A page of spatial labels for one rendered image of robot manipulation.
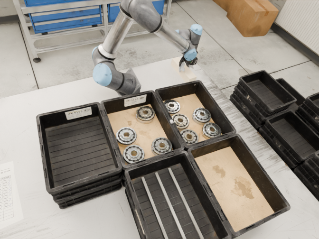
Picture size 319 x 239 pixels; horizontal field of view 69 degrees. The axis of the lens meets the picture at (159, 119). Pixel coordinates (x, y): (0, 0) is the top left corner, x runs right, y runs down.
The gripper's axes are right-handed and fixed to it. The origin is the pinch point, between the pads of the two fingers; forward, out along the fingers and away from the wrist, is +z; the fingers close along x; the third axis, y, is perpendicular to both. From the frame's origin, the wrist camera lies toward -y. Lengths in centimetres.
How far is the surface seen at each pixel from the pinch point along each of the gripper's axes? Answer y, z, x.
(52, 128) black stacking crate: 21, -9, -96
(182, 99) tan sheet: 31.1, -8.6, -23.2
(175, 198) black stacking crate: 80, -8, -59
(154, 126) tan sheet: 41, -9, -49
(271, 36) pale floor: -82, 75, 238
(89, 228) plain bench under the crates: 71, 4, -96
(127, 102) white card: 25, -15, -57
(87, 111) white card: 22, -15, -78
